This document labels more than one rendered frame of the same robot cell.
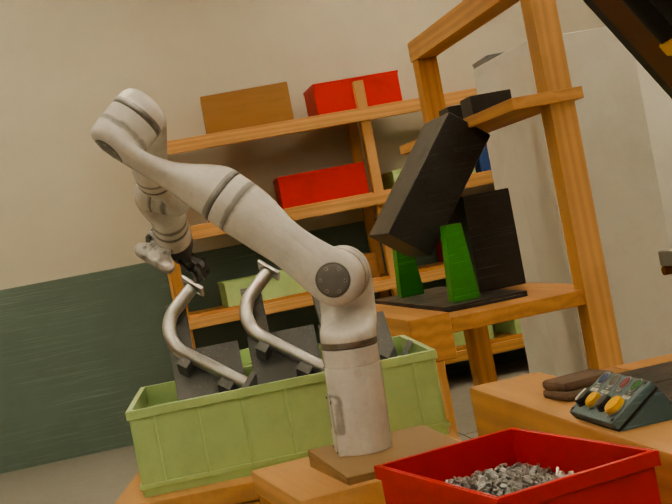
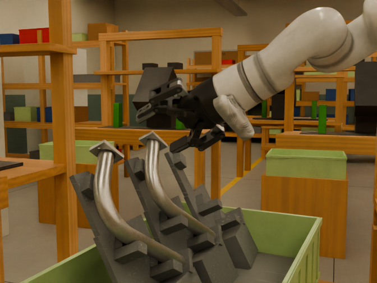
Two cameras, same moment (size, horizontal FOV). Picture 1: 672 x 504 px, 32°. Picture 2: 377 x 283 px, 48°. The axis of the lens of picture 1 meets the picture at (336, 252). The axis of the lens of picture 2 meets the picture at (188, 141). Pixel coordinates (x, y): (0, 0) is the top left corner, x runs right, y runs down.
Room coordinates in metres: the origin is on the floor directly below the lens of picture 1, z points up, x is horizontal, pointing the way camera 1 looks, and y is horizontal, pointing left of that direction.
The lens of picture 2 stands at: (2.09, 0.94, 1.28)
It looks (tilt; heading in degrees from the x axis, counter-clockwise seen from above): 6 degrees down; 300
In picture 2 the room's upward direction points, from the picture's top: straight up
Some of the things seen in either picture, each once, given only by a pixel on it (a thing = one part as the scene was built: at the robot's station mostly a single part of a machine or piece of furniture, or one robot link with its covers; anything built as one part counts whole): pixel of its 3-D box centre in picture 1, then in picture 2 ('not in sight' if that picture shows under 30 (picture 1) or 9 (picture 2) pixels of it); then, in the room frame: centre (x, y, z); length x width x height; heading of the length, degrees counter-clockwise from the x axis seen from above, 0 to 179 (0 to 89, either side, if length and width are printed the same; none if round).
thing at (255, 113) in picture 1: (379, 233); not in sight; (8.35, -0.33, 1.14); 3.01 x 0.54 x 2.28; 101
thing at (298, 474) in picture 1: (369, 472); not in sight; (1.92, 0.01, 0.83); 0.32 x 0.32 x 0.04; 17
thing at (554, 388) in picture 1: (580, 384); not in sight; (1.87, -0.34, 0.91); 0.10 x 0.08 x 0.03; 108
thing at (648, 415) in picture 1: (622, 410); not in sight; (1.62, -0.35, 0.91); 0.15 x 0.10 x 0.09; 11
